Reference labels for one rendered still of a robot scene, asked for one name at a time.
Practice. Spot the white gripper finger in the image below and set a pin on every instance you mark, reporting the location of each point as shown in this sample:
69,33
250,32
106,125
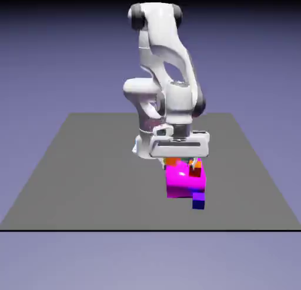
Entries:
192,163

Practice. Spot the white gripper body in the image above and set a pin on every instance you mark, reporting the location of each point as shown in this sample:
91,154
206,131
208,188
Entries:
181,146

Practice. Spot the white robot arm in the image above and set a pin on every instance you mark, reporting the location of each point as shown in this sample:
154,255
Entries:
164,47

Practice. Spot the small orange cube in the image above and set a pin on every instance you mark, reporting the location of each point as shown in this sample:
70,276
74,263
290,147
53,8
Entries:
199,164

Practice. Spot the small red cube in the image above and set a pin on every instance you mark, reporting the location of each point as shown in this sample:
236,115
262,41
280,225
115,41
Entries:
195,172

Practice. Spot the small blue cube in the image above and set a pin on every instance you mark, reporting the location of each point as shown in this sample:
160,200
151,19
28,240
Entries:
198,199

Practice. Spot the large magenta box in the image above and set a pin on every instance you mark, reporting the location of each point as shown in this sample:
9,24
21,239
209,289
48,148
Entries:
181,179

